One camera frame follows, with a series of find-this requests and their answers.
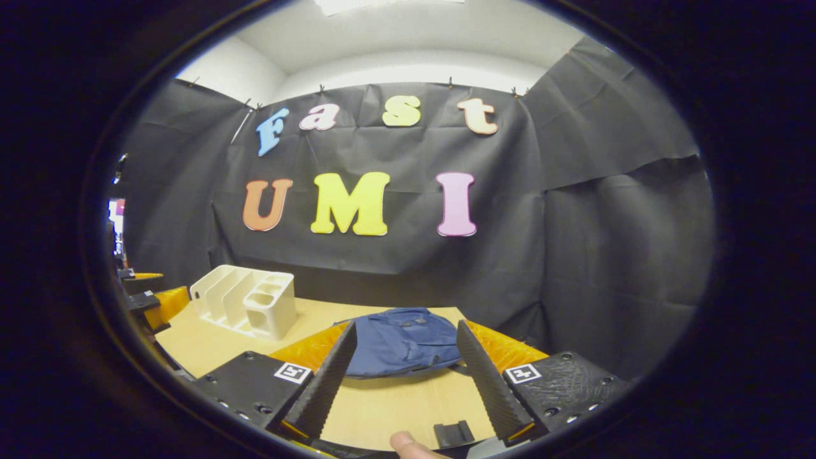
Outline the thin white rod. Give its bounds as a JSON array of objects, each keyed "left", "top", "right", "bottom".
[{"left": 229, "top": 105, "right": 254, "bottom": 144}]

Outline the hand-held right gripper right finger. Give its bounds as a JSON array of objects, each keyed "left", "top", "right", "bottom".
[{"left": 455, "top": 320, "right": 632, "bottom": 447}]

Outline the blue schoolbag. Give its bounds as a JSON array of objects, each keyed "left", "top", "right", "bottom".
[{"left": 333, "top": 308, "right": 472, "bottom": 380}]

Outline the ceiling light panel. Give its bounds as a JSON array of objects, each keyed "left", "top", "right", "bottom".
[{"left": 314, "top": 0, "right": 466, "bottom": 17}]

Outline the white plastic bookshelf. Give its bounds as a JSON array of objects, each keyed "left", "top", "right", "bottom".
[{"left": 190, "top": 265, "right": 298, "bottom": 341}]

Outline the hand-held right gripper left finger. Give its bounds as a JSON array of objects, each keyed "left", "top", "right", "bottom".
[{"left": 193, "top": 321, "right": 359, "bottom": 442}]

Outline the bright colourful sign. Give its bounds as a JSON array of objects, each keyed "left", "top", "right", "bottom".
[{"left": 107, "top": 198, "right": 126, "bottom": 256}]

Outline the black backdrop cloth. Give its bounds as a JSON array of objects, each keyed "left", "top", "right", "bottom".
[{"left": 108, "top": 35, "right": 718, "bottom": 383}]

